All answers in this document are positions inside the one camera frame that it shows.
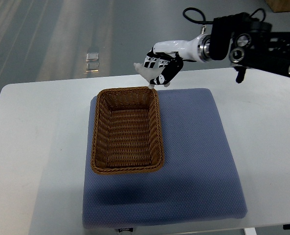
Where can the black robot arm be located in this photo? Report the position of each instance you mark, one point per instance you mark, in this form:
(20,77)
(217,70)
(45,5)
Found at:
(248,42)

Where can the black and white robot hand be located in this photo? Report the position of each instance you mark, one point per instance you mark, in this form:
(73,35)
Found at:
(172,54)

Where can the black label tag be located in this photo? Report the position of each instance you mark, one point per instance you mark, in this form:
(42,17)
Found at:
(125,230)

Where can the white bear figurine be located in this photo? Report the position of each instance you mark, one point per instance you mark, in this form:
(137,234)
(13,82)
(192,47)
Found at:
(153,76)

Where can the wooden box corner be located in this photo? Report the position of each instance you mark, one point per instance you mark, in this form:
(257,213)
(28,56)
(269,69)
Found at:
(279,6)

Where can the white table leg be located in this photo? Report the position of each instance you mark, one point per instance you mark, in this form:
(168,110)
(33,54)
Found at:
(250,231)

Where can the blue fabric mat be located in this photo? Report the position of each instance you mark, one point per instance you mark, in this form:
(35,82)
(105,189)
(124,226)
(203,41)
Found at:
(198,181)

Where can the brown wicker basket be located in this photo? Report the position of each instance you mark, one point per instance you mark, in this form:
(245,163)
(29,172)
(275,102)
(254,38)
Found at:
(127,133)

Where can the metal floor plate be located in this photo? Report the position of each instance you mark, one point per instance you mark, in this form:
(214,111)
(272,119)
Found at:
(92,60)

